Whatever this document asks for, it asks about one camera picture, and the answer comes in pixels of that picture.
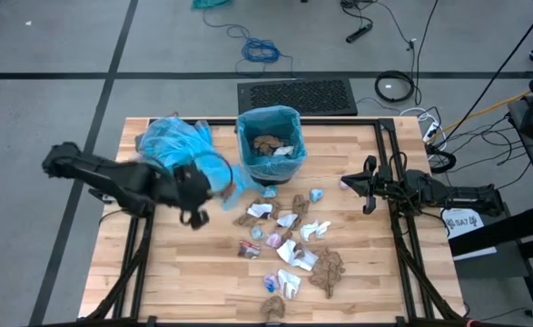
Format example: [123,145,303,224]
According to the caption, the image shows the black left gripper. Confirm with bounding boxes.
[173,162,231,231]

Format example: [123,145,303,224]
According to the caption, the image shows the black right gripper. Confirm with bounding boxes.
[341,155,412,215]

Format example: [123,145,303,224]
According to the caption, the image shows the torn brown paper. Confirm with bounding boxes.
[232,197,281,228]

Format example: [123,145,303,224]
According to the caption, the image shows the white dark-print paper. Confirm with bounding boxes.
[246,203,274,220]

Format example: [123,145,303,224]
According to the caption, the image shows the blue bin liner bag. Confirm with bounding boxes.
[235,104,309,182]

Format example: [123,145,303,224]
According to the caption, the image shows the silver red foil wrapper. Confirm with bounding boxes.
[237,239,262,261]

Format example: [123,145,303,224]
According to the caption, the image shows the long brown paper strip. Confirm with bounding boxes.
[291,193,311,231]

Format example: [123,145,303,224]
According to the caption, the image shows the white tissue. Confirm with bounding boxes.
[299,219,332,243]

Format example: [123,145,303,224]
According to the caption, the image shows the small white paper scrap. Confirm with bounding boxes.
[276,213,300,229]

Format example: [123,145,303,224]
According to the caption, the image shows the large white paper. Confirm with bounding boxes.
[276,239,320,273]

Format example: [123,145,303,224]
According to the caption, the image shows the pink blue paper wad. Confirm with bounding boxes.
[262,273,280,294]

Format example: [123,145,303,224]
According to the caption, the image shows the white orange-print wrapper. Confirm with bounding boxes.
[277,268,303,301]

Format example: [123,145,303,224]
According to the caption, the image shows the big brown paper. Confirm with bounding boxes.
[260,295,287,321]

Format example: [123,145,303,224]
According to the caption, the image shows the blue spare trash bag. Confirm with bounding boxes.
[134,115,267,213]

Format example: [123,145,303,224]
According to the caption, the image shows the black floor mat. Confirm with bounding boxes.
[237,77,359,117]

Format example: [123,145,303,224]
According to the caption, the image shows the white paper sign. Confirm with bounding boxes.
[441,207,485,241]

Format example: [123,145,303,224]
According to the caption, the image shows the black power strip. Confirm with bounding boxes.
[344,22,374,45]

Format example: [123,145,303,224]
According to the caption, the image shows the teal floor object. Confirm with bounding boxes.
[191,0,233,11]

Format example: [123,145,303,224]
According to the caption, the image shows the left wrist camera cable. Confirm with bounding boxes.
[200,152,236,203]

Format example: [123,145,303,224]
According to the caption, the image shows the black table frame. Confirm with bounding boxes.
[84,116,467,327]

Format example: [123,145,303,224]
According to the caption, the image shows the white cable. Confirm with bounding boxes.
[398,106,436,124]

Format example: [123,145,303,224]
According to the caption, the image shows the black cable coil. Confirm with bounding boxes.
[373,69,416,104]

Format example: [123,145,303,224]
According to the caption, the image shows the long black diagonal cable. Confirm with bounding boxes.
[436,0,533,149]

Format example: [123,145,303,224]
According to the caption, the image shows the yellow cable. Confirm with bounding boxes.
[429,76,533,143]

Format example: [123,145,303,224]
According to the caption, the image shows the blue floor cable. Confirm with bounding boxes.
[201,8,295,79]

